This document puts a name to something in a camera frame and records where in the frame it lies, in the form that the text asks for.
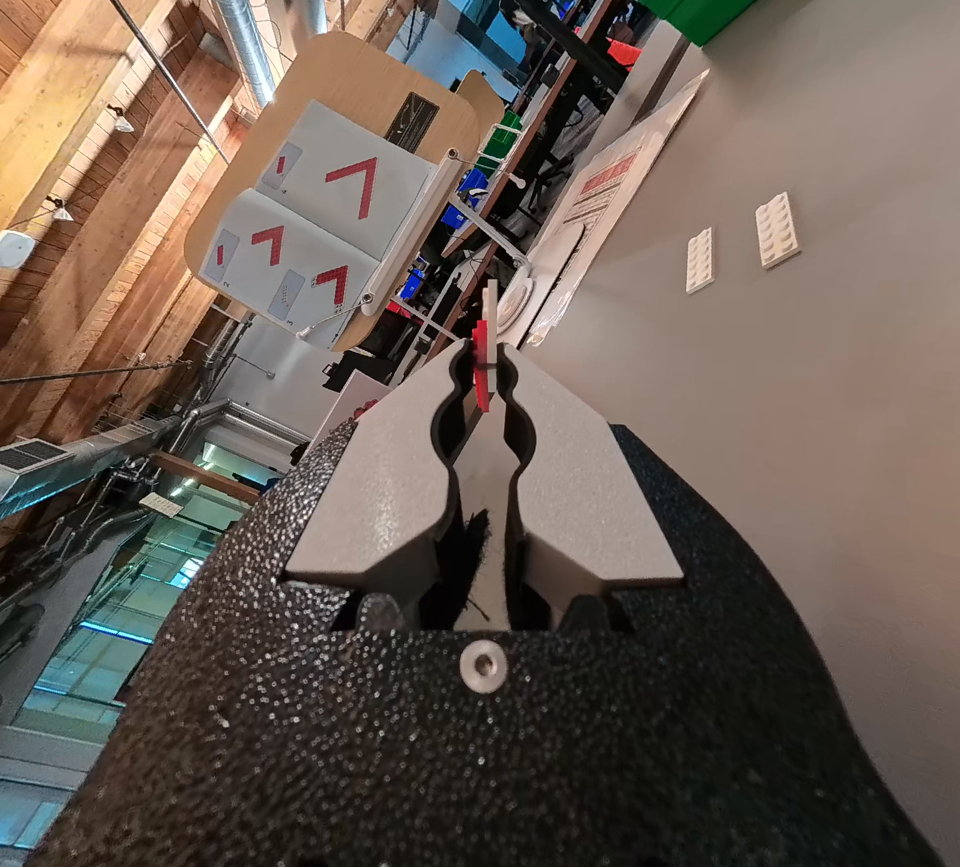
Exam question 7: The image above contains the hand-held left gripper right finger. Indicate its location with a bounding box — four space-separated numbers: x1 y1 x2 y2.
497 343 685 630

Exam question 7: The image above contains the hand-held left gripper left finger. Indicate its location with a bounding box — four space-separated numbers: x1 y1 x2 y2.
285 340 471 630

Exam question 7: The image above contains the red and white lego assembly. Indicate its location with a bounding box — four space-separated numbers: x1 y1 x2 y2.
471 279 501 412

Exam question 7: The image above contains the white lego plate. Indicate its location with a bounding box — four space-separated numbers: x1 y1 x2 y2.
754 191 803 271
685 227 716 295

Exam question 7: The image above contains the white toy box heart picture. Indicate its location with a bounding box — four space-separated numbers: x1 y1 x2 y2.
322 368 393 442

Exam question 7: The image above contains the printed sheet in plastic sleeve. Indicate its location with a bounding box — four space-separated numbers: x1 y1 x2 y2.
525 68 711 352

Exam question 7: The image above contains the black office chair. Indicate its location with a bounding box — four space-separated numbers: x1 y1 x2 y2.
525 150 573 216

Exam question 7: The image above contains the black diagram label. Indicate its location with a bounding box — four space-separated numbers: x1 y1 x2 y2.
384 92 440 152

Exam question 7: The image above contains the instruction board with red shapes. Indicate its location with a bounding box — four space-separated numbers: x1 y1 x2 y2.
183 30 586 356

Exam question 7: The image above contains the rectangular metal duct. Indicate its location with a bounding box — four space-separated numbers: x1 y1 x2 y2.
0 398 234 522

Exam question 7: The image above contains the black metal frame bar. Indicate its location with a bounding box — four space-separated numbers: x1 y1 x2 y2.
450 0 627 96

